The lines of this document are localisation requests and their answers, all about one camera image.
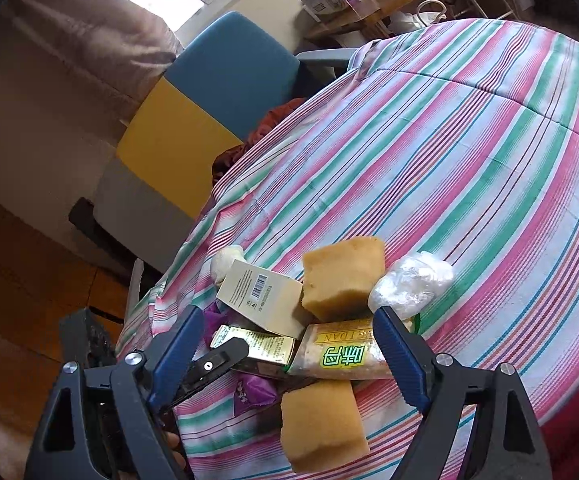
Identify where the yellow sponge block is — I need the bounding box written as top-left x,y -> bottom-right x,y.
302,236 -> 386,322
280,379 -> 370,475

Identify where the white cable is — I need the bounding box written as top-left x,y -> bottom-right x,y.
417,0 -> 446,27

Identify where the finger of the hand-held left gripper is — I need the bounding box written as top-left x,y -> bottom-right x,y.
179,337 -> 248,406

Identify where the person's left hand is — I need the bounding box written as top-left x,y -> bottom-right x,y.
162,432 -> 188,476

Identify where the white crumpled ball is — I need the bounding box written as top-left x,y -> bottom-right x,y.
210,244 -> 246,286

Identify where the yellow packet with green label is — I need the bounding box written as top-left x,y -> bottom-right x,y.
286,316 -> 395,382

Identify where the green gold small box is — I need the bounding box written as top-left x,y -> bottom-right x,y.
210,325 -> 297,366

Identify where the clear plastic bag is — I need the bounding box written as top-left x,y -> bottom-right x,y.
368,251 -> 454,321

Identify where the beige curtain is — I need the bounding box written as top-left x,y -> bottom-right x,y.
0,0 -> 185,126

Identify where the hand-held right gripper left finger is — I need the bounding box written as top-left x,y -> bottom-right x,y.
23,305 -> 206,480

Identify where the beige cardboard box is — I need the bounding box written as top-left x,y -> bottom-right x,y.
216,259 -> 315,338

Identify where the striped blanket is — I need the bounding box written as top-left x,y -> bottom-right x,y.
116,17 -> 579,480

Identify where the purple snack packet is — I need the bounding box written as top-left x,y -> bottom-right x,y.
232,372 -> 281,416
202,302 -> 230,341

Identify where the blue yellow grey chair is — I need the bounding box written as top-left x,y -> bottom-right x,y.
92,11 -> 360,273

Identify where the red cloth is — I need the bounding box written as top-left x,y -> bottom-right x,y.
212,97 -> 310,191

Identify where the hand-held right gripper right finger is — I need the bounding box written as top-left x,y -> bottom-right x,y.
372,305 -> 555,480

